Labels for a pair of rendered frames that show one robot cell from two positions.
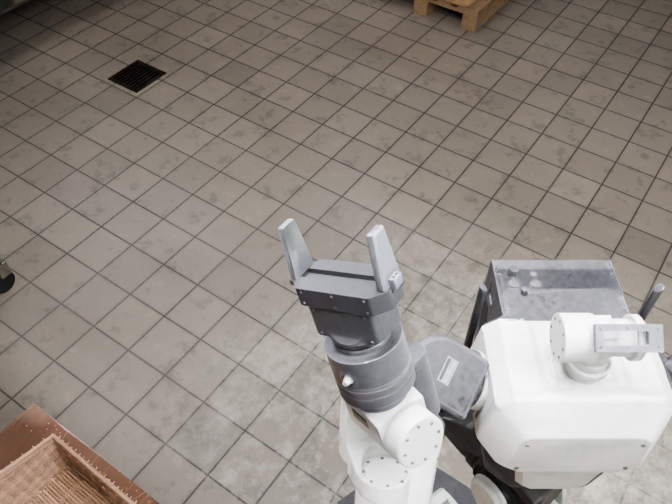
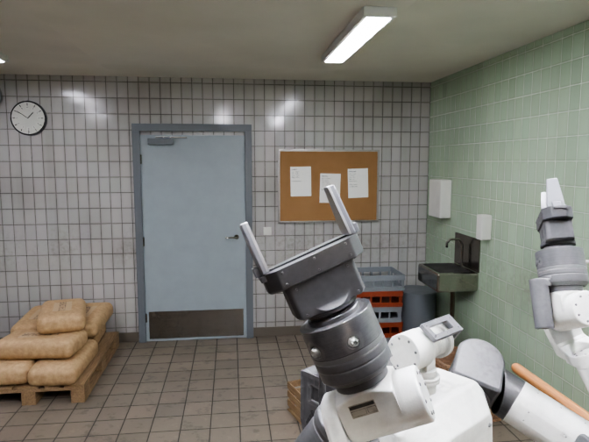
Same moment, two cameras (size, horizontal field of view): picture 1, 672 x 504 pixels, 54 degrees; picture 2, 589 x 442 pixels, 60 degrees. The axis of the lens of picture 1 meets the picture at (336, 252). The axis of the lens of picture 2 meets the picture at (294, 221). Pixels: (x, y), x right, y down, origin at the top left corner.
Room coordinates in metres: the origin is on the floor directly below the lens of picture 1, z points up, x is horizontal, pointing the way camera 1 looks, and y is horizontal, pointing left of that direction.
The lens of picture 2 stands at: (0.00, 0.39, 1.79)
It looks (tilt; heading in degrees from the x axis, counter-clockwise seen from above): 7 degrees down; 318
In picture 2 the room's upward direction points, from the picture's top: straight up
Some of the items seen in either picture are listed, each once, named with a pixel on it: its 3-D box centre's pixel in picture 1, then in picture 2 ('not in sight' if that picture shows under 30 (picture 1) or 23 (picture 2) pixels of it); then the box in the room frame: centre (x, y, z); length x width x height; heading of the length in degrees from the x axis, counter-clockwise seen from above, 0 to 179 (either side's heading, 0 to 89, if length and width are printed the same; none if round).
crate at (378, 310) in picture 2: not in sight; (365, 309); (3.13, -3.34, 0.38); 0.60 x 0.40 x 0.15; 53
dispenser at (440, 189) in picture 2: not in sight; (439, 198); (2.71, -3.90, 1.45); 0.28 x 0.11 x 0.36; 145
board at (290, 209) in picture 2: not in sight; (329, 186); (3.63, -3.33, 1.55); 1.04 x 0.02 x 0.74; 55
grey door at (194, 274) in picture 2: not in sight; (195, 234); (4.38, -2.21, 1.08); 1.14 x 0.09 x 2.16; 55
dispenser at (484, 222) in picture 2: not in sight; (484, 227); (1.99, -3.42, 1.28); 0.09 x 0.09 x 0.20; 55
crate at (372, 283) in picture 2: not in sight; (367, 279); (3.12, -3.35, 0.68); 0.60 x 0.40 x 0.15; 55
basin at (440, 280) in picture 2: not in sight; (446, 288); (2.37, -3.51, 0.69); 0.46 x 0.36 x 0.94; 145
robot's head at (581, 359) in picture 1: (592, 342); (420, 352); (0.50, -0.35, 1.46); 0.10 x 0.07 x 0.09; 90
